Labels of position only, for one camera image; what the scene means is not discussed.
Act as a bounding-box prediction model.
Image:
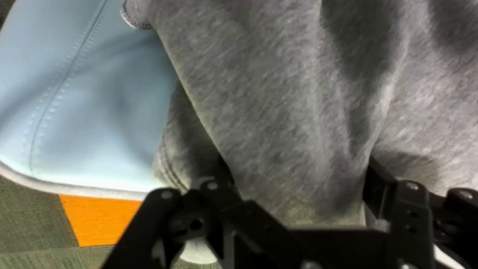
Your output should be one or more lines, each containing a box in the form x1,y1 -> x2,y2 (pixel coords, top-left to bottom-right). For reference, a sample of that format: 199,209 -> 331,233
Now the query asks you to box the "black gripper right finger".
365,155 -> 478,269

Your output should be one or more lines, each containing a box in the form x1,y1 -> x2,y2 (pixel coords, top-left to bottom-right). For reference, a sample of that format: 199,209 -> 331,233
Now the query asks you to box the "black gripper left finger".
101,176 -> 292,269

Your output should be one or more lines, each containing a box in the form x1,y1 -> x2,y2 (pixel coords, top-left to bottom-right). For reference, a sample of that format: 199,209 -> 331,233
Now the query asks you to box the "grey hooded coat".
120,0 -> 478,227

